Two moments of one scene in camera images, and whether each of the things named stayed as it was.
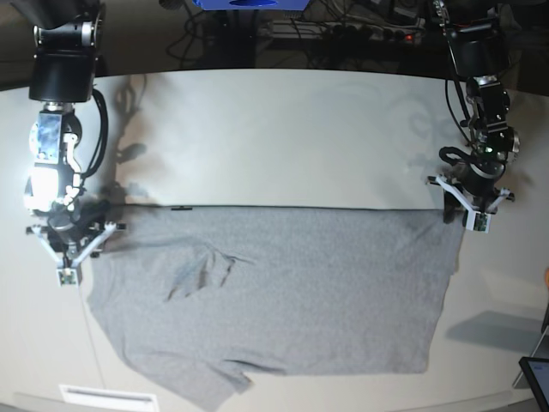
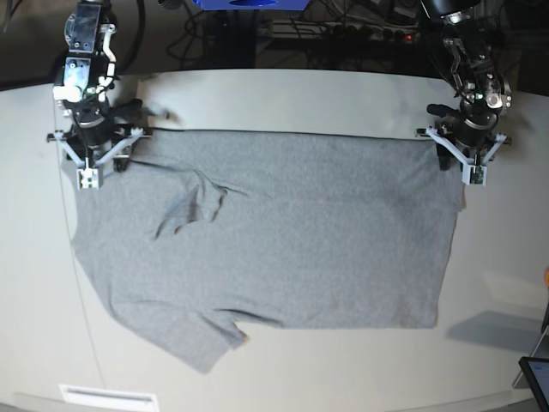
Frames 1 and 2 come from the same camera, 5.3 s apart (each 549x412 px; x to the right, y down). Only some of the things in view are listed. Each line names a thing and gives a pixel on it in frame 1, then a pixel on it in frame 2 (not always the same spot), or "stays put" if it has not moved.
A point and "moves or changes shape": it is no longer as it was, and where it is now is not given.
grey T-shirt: x=202 y=298 moves or changes shape
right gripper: x=475 y=184 to x=473 y=136
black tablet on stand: x=537 y=371 stays put
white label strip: x=107 y=397 stays put
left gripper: x=68 y=235 to x=96 y=132
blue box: x=253 y=4 stays put
